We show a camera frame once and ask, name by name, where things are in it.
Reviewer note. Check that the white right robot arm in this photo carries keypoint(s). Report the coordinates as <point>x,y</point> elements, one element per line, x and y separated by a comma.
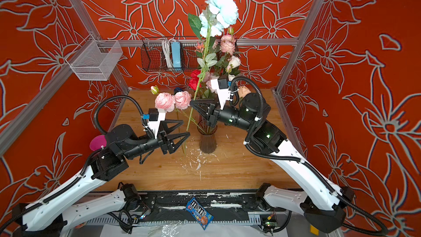
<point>324,204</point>

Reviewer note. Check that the large red rose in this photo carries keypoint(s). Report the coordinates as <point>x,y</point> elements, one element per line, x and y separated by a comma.
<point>194,79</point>

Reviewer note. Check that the white cream rose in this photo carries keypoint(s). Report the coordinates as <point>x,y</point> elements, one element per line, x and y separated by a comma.
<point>234,62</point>

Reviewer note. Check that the pink plastic goblet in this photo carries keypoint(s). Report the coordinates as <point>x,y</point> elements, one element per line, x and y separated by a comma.
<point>99,142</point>

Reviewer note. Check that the blue and white flowers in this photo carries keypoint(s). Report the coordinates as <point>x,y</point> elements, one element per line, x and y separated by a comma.
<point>217,17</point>

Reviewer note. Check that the blue candy bag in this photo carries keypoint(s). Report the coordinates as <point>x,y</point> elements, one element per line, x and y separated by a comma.
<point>199,213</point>

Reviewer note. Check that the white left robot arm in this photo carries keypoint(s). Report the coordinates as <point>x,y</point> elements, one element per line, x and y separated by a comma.
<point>59,211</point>

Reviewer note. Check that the brown glass vase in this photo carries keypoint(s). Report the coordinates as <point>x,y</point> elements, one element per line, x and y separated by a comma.
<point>208,142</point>

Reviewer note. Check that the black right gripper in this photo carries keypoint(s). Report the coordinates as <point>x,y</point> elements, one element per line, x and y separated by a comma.
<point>211,112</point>

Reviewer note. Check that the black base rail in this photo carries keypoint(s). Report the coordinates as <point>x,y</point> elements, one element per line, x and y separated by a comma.
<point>226,206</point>

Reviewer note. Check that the light blue box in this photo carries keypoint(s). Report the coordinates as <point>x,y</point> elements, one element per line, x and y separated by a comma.
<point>176,55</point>

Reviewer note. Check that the black wire basket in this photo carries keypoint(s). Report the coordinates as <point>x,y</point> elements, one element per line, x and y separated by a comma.
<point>156,53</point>

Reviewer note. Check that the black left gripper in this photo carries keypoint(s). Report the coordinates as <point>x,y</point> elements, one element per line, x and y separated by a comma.
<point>165,143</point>

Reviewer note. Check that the peach cream rose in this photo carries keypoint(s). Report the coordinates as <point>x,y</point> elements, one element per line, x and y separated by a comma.
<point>243,91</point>

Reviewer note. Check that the small blue flower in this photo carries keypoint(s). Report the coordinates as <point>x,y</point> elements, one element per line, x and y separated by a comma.
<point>177,90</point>

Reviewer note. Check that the white mesh basket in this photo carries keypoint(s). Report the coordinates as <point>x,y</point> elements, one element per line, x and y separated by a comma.
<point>94,60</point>

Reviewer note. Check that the yellow block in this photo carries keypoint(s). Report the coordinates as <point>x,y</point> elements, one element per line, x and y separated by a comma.
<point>314,230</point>

